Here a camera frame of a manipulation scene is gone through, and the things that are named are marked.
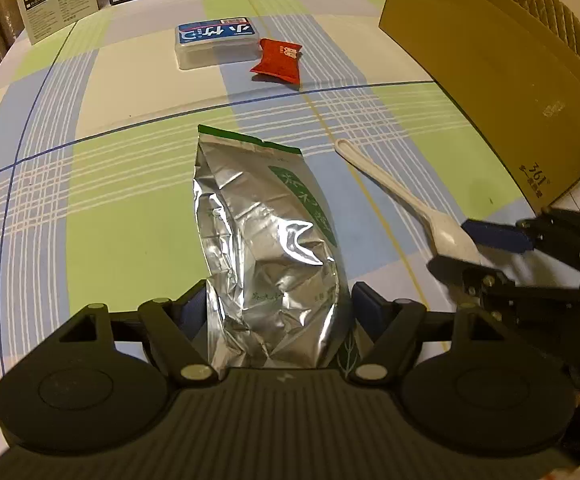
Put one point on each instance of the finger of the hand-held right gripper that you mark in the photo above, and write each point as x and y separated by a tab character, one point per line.
460	267
495	235

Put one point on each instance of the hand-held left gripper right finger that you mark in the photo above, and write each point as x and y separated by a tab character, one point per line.
370	306

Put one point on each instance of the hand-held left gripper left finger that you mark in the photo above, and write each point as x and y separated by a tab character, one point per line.
190	312

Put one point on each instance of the silver foil bag green leaf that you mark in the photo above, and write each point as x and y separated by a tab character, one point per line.
265	240

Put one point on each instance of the white plastic spoon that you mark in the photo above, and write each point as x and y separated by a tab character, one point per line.
395	182

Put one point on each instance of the large brown cardboard box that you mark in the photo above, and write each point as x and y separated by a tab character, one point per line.
495	70

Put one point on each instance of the desktop with checked tablecloth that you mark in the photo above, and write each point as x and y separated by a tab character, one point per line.
120	185

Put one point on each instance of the beige quilted chair cover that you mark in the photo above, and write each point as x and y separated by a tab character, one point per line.
555	15

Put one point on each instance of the red snack packet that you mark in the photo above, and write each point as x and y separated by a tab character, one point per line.
277	62

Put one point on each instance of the clear plastic box blue label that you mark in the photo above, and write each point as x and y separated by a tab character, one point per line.
215	42

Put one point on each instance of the white product box with photo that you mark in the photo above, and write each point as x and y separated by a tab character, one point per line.
55	0

